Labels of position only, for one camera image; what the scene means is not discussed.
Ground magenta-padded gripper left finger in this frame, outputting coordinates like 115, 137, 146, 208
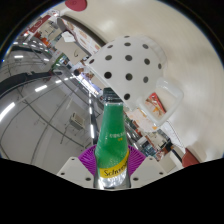
56, 144, 99, 190

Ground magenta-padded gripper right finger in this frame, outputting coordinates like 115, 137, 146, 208
127, 144, 169, 189

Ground green drink bottle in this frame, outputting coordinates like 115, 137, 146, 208
93, 87, 131, 190

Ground ceiling air conditioner unit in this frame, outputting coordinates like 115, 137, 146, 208
69, 112, 87, 130

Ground ceiling lights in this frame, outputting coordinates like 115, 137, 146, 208
0, 41, 98, 141

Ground person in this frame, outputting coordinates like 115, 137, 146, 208
73, 66, 96, 83

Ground white polka-dot mug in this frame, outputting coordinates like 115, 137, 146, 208
83, 34, 185, 128

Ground beige chair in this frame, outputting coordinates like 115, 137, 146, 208
54, 38, 89, 66

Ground round red coaster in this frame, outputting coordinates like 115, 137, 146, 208
64, 0, 88, 13

